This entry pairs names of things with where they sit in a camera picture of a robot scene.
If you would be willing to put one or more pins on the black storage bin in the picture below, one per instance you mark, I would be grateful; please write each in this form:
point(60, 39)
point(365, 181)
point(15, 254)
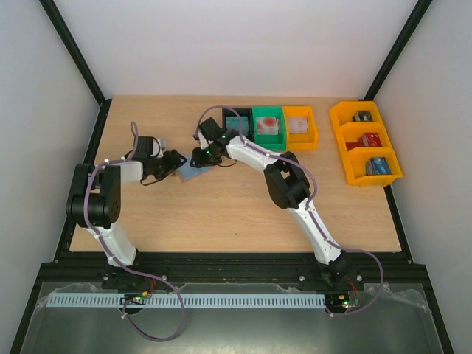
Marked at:
point(238, 112)

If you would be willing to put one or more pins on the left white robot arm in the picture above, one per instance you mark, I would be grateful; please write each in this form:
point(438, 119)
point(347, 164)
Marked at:
point(95, 196)

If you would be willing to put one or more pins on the right black frame post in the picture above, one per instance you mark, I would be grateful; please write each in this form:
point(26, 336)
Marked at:
point(415, 17)

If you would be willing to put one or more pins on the yellow bin with red cards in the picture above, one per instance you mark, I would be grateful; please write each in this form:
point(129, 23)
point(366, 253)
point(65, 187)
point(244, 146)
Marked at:
point(350, 132)

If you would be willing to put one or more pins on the blue card stack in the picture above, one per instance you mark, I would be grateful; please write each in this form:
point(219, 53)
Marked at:
point(377, 166)

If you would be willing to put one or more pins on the small yellow storage bin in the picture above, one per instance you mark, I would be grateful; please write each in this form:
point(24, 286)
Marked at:
point(301, 141)

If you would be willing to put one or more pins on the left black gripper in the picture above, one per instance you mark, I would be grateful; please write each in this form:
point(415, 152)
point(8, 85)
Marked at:
point(174, 162)

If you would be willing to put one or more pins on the black card stack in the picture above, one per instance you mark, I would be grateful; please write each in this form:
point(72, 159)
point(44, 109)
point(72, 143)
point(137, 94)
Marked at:
point(362, 116)

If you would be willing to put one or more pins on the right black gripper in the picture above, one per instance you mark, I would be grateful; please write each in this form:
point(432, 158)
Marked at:
point(201, 156)

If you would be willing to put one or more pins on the teal card holders stack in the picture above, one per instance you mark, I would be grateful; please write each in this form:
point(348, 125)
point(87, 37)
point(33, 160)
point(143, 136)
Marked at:
point(237, 123)

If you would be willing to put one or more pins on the red white card holders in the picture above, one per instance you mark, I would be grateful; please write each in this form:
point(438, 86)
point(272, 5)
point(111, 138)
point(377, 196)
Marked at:
point(268, 125)

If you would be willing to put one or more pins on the green storage bin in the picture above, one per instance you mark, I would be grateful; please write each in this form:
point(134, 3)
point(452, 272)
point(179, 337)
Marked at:
point(277, 142)

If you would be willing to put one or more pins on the black frame post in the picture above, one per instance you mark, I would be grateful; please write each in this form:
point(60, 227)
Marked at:
point(415, 17)
point(64, 33)

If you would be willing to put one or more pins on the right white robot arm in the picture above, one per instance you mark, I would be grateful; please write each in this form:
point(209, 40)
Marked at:
point(288, 187)

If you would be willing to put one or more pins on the white slotted cable duct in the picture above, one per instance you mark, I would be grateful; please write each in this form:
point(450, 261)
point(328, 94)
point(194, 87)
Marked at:
point(189, 301)

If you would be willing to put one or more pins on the left black frame post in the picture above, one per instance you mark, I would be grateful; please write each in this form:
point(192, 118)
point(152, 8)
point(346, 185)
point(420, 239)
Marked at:
point(64, 33)

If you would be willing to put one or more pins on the yellow bin with blue cards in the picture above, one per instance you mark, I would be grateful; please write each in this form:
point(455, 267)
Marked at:
point(355, 166)

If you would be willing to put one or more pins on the red card stack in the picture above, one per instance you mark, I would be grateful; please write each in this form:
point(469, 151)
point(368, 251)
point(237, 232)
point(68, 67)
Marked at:
point(367, 140)

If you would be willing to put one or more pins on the clear card holders stack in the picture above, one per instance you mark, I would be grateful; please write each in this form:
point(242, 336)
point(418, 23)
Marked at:
point(297, 124)

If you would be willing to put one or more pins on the yellow bin with black cards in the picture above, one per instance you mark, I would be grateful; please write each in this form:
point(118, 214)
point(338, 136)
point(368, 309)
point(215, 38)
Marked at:
point(343, 112)

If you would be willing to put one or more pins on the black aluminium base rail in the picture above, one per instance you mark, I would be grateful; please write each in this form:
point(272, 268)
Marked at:
point(301, 271)

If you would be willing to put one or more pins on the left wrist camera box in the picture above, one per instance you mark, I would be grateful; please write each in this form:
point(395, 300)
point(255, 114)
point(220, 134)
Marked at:
point(161, 146)

